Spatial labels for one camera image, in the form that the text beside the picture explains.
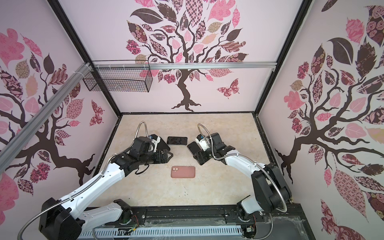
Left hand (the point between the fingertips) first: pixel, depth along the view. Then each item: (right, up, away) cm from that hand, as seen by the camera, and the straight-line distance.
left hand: (167, 158), depth 79 cm
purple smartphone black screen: (+14, +4, +9) cm, 18 cm away
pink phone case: (+8, -11, +11) cm, 18 cm away
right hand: (+18, +2, +9) cm, 20 cm away
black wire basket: (-33, +50, +16) cm, 62 cm away
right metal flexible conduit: (+20, +17, -10) cm, 28 cm away
